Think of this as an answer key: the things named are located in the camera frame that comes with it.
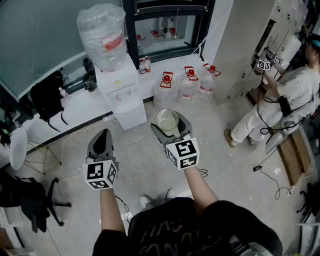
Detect thin black cable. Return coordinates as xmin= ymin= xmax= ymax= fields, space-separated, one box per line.
xmin=114 ymin=194 xmax=132 ymax=223

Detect translucent plastic cup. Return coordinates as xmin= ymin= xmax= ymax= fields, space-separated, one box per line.
xmin=156 ymin=108 xmax=180 ymax=134

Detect white floor cable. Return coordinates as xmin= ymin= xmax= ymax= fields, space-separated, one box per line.
xmin=59 ymin=117 xmax=120 ymax=208

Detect black office chair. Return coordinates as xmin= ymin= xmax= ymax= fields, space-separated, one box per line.
xmin=0 ymin=174 xmax=73 ymax=234

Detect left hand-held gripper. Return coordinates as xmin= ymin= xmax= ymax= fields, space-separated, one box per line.
xmin=83 ymin=128 xmax=120 ymax=191

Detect grey metal locker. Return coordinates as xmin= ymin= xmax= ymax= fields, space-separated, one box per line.
xmin=212 ymin=0 xmax=309 ymax=105

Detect white metal rack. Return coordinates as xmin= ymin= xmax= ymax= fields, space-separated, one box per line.
xmin=297 ymin=221 xmax=320 ymax=256

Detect person's left white shoe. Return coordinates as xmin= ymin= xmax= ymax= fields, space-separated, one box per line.
xmin=139 ymin=194 xmax=152 ymax=209

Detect black window frame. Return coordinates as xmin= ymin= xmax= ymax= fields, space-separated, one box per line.
xmin=122 ymin=0 xmax=216 ymax=70

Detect large clear red-capped bottle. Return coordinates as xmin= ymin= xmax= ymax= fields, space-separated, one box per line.
xmin=198 ymin=63 xmax=222 ymax=99
xmin=176 ymin=66 xmax=201 ymax=103
xmin=153 ymin=71 xmax=180 ymax=112

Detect person's left forearm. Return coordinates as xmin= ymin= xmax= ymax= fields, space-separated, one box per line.
xmin=99 ymin=186 xmax=126 ymax=234

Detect person's right forearm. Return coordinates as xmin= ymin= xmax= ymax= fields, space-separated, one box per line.
xmin=183 ymin=166 xmax=220 ymax=216

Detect white water dispenser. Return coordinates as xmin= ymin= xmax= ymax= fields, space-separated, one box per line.
xmin=94 ymin=53 xmax=148 ymax=131

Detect person's grey trousers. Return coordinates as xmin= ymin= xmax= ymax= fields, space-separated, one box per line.
xmin=144 ymin=197 xmax=172 ymax=211

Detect dark glass jars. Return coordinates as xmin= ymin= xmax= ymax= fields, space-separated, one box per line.
xmin=82 ymin=57 xmax=97 ymax=92

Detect black swivel chair base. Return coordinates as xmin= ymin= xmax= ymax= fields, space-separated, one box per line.
xmin=296 ymin=182 xmax=320 ymax=224

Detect black backpack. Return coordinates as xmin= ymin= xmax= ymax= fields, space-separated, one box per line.
xmin=29 ymin=71 xmax=69 ymax=133

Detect small clear bottle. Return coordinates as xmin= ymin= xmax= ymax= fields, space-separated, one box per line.
xmin=58 ymin=87 xmax=70 ymax=101

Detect plastic-wrapped large water jug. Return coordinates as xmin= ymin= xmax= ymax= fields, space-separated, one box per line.
xmin=76 ymin=3 xmax=128 ymax=73

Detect white round side table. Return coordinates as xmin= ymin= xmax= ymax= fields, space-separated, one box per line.
xmin=9 ymin=127 xmax=63 ymax=176

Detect black power adapter with cable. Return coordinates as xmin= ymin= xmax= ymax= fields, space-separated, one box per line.
xmin=252 ymin=159 xmax=293 ymax=200

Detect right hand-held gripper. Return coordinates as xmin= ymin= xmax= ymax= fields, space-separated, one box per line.
xmin=150 ymin=111 xmax=200 ymax=171

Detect wooden board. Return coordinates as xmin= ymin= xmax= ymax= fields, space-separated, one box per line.
xmin=246 ymin=87 xmax=313 ymax=186

